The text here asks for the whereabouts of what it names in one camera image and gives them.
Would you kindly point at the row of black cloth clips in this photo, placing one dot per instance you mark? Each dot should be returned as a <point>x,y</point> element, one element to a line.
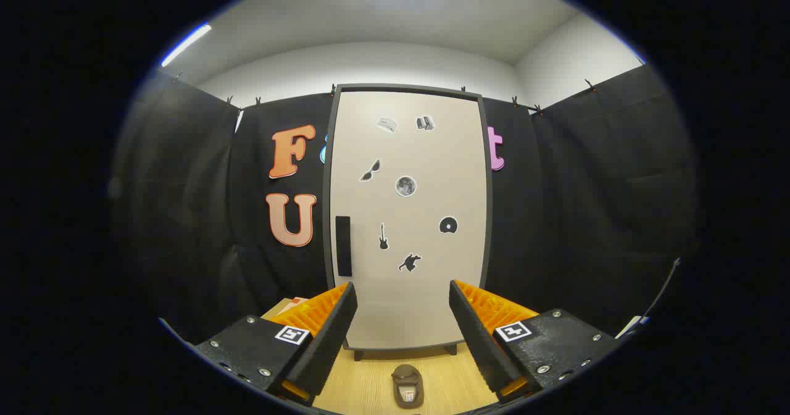
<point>514,102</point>

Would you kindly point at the brown fuzzy shoe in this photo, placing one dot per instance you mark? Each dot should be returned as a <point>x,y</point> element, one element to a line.
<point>407,381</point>

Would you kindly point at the black backdrop cloth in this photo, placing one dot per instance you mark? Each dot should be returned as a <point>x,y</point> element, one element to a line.
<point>185,217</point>

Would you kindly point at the beige shoe cabinet door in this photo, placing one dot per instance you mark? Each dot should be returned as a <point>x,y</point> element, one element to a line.
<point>432,155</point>

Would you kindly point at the ceiling light panel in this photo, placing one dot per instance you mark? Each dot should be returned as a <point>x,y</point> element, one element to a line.
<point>185,44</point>

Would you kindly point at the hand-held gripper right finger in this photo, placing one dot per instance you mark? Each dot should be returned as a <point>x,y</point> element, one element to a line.
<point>475,341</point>

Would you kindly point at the white printed packet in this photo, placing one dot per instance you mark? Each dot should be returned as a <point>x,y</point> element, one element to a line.
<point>629,326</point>

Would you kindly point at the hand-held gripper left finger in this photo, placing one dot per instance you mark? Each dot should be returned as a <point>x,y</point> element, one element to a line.
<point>330,341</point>

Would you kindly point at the dark grey shoe cabinet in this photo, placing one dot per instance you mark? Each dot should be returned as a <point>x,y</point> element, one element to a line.
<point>407,88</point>

